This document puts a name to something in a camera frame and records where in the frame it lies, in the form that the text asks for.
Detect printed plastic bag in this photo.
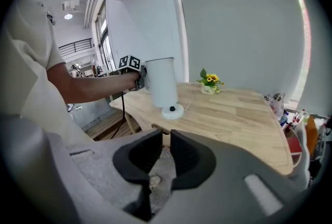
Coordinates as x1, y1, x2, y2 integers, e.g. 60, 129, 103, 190
269, 92, 285, 118

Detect orange container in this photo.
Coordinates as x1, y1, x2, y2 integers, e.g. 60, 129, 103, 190
305, 115, 319, 157

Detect person's left forearm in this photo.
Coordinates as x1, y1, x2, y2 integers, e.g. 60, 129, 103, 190
46, 62, 130, 105

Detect white kettle base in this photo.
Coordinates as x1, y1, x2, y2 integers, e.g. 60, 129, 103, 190
161, 103, 185, 121

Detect person's left hand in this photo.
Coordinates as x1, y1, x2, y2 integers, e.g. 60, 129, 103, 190
127, 72, 142, 91

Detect red book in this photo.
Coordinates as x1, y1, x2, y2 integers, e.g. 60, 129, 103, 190
286, 135, 303, 154

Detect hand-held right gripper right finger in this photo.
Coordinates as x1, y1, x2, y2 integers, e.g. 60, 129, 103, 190
151, 129, 310, 224

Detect tall window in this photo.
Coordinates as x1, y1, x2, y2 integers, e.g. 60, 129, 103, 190
94, 1, 115, 72

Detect wooden table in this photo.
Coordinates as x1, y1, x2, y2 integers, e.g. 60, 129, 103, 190
109, 82, 294, 176

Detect person's white shirt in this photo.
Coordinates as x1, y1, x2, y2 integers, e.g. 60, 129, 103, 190
0, 0, 94, 146

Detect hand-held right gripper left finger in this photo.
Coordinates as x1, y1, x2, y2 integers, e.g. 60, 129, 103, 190
45, 128, 164, 222

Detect white power cord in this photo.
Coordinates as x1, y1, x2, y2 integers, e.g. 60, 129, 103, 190
177, 83, 194, 113

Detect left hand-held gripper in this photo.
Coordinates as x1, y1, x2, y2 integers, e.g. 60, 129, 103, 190
118, 54, 149, 92

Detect sunflowers in white pot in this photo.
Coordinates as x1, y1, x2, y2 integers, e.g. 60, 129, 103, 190
196, 67, 225, 96

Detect grey roller blind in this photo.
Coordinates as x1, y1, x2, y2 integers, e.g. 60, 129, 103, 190
173, 0, 307, 105

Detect white electric kettle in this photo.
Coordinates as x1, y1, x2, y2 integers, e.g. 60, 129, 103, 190
144, 57, 179, 108

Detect black cable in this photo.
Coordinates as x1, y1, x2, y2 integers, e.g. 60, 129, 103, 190
110, 90, 126, 140

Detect white bin with bottles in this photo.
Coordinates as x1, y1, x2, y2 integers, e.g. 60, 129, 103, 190
284, 114, 312, 189

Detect black balcony railing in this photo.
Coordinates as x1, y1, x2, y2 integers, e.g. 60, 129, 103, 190
58, 38, 93, 57

